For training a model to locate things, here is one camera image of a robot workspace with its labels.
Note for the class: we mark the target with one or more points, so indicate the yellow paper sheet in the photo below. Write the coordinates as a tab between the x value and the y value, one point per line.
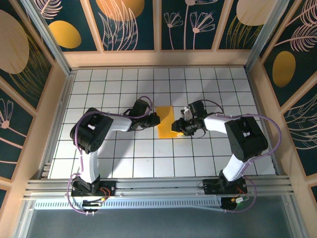
166	124

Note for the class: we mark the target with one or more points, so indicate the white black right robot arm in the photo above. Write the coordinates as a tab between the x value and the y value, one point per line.
215	124

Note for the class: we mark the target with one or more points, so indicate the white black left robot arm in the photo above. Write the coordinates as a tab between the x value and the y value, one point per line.
119	124

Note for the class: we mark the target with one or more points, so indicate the aluminium mounting rail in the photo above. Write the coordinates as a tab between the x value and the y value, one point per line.
161	184

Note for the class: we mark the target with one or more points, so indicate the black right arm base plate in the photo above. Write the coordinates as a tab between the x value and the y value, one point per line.
210	188

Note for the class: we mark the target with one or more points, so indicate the aluminium side rail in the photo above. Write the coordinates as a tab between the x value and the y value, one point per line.
64	99
257	99

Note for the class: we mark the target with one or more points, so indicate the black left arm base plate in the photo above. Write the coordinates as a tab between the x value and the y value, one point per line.
111	188

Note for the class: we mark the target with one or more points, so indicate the aluminium corner post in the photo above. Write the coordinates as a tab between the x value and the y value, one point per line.
65	66
251	63

